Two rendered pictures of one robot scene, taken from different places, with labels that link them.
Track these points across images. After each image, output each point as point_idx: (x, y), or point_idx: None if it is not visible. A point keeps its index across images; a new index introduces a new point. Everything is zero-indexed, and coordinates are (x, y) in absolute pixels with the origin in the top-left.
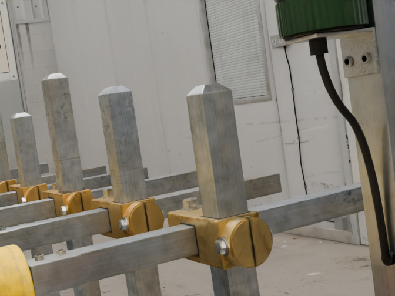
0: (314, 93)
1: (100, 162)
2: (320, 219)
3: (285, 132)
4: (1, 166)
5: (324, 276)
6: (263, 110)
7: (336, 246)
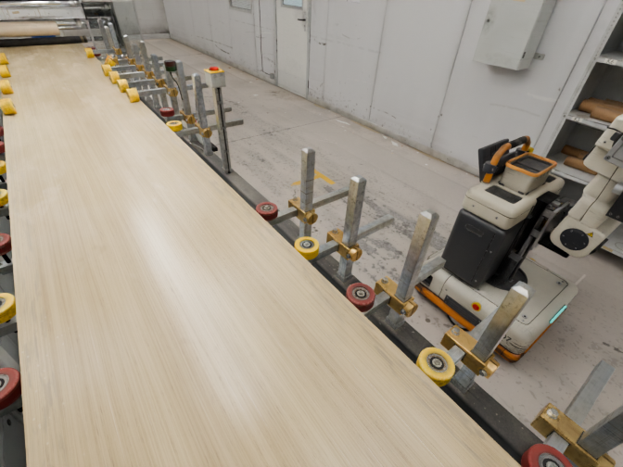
0: (267, 16)
1: (180, 21)
2: (191, 89)
3: (256, 31)
4: (130, 54)
5: (258, 96)
6: (248, 18)
7: (269, 85)
